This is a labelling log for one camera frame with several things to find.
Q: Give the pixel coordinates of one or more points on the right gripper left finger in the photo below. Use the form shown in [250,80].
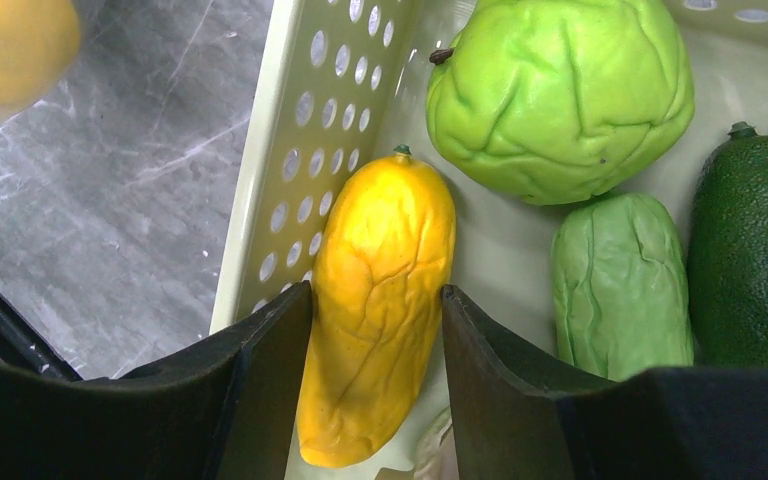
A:
[222,408]

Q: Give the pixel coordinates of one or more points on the white cauliflower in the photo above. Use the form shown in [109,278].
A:
[435,457]

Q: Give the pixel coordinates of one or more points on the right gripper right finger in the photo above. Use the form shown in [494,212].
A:
[520,413]

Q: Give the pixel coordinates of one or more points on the dark green avocado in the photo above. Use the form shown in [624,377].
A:
[727,263]

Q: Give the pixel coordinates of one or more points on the clear orange zip bag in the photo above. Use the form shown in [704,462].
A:
[0,79]

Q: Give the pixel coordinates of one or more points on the light green pepper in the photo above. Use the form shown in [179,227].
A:
[556,102]

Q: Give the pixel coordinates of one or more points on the green cucumber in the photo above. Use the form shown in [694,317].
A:
[619,288]

